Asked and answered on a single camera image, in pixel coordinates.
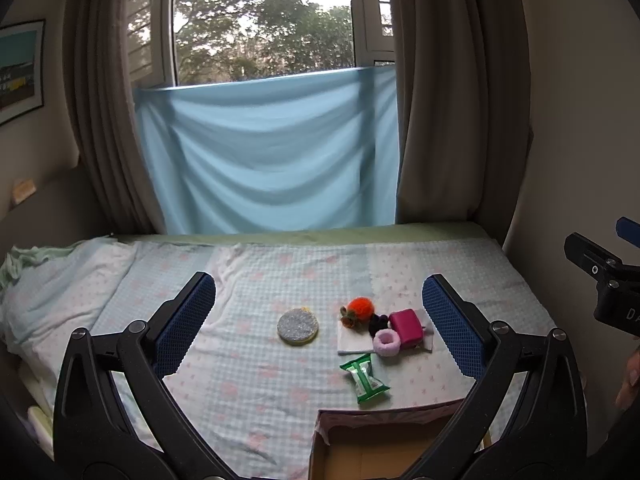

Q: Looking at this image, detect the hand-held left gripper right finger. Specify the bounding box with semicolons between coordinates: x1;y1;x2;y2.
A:
400;274;588;480

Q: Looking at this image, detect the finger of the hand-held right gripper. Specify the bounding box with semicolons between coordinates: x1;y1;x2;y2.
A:
616;217;640;252
564;232;626;282

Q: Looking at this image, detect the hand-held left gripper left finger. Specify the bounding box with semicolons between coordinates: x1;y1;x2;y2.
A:
52;271;236;480

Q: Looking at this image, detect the magenta sponge block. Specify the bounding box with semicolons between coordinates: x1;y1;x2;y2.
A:
388;309;424;350

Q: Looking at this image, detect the pink fluffy scrunchie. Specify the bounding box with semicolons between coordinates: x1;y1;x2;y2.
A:
372;330;402;358

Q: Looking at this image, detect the orange pompom hair tie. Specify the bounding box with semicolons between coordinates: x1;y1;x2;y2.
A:
338;297;382;330

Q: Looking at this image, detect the green snack packet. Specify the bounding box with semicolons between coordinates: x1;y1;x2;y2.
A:
339;353;391;406

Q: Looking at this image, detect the round grey sponge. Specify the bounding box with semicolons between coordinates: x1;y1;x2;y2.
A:
276;308;321;347

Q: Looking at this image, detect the cardboard box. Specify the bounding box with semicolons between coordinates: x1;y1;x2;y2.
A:
307;399;493;480

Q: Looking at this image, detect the person's right hand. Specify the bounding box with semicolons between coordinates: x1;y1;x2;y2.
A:
619;347;640;402

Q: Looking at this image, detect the black scrunchie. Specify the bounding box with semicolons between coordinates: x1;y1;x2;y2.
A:
369;314;396;339

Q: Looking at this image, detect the white folded napkin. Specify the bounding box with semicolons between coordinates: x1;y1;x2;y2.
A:
337;324;385;357

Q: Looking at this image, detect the pale green crumpled cloth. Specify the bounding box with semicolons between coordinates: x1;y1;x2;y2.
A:
0;246;61;291

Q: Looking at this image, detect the light blue hanging cloth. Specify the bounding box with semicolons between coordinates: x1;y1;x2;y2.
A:
134;64;400;235

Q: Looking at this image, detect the small beige ledge item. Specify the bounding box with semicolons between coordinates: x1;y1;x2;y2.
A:
11;178;37;206

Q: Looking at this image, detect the beige curtain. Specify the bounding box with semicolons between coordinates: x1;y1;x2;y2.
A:
387;0;531;223
62;0;168;235

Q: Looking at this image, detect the window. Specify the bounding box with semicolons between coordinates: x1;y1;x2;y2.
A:
125;0;396;88

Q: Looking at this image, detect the framed wall picture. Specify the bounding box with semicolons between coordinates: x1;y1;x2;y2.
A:
0;19;47;127

